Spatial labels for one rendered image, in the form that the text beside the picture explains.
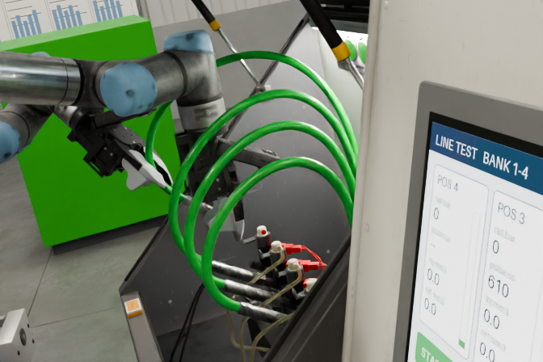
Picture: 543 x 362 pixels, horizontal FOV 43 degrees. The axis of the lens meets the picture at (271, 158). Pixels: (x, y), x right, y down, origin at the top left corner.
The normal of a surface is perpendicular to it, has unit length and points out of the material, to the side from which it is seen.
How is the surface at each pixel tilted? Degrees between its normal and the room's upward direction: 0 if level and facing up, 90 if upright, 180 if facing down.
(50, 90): 113
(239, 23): 90
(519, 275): 76
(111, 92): 90
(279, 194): 90
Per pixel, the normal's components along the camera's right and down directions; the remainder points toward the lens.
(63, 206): 0.29, 0.23
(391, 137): -0.95, 0.02
